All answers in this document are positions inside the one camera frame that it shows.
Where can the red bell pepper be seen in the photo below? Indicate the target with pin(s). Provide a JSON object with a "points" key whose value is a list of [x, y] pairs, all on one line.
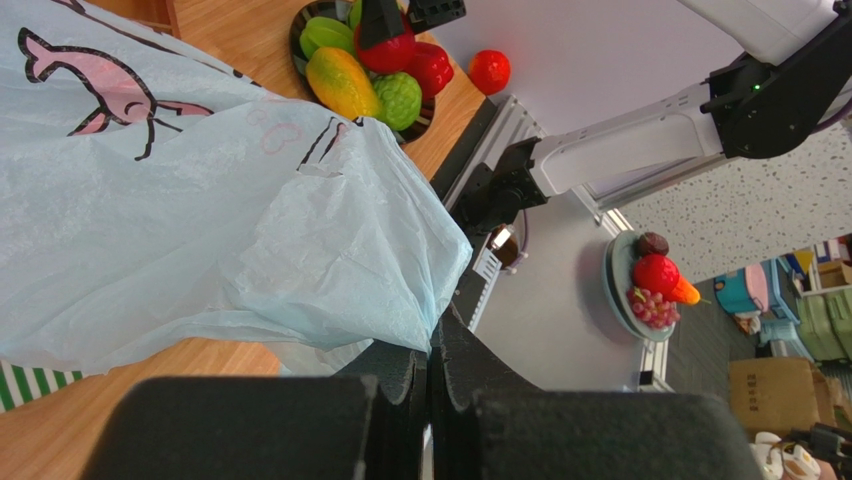
{"points": [[431, 68]]}

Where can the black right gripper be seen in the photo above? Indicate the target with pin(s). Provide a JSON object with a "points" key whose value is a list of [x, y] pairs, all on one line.
{"points": [[423, 16]]}

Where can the red apple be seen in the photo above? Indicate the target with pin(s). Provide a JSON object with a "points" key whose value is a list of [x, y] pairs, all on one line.
{"points": [[390, 56]]}

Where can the light green starfruit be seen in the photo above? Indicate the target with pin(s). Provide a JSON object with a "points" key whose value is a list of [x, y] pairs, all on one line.
{"points": [[326, 32]]}

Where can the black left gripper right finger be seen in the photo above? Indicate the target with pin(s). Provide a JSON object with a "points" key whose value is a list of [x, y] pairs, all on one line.
{"points": [[489, 422]]}

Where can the green white striped cloth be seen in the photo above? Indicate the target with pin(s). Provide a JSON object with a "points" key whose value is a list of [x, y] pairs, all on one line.
{"points": [[21, 385]]}

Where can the orange red wrinkled fruit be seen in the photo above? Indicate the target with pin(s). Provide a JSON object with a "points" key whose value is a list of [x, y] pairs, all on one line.
{"points": [[490, 71]]}

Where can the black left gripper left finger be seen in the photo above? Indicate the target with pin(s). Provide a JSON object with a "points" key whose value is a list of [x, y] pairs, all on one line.
{"points": [[364, 422]]}

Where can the brown wooden divided tray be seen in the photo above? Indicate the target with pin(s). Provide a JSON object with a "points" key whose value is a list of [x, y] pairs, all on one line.
{"points": [[158, 15]]}

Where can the cardboard box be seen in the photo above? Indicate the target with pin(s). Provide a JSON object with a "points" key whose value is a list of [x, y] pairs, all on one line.
{"points": [[779, 395]]}

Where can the green watermelon toy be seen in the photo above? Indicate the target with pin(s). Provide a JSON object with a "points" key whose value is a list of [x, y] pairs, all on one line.
{"points": [[356, 10]]}

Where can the distant plate of fruit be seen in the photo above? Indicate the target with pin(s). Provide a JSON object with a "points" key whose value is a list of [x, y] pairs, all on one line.
{"points": [[644, 286]]}

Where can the yellow green mango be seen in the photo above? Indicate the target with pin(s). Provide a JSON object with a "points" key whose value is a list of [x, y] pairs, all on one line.
{"points": [[338, 81]]}

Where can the light blue printed plastic bag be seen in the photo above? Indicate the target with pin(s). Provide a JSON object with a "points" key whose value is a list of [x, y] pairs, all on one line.
{"points": [[150, 194]]}

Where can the green custard apple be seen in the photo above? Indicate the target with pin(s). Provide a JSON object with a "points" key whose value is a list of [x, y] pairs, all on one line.
{"points": [[401, 97]]}

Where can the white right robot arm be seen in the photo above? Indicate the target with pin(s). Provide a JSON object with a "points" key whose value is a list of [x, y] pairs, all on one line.
{"points": [[795, 63]]}

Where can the black round plate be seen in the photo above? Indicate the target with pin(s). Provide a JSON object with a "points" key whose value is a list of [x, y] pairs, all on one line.
{"points": [[338, 11]]}

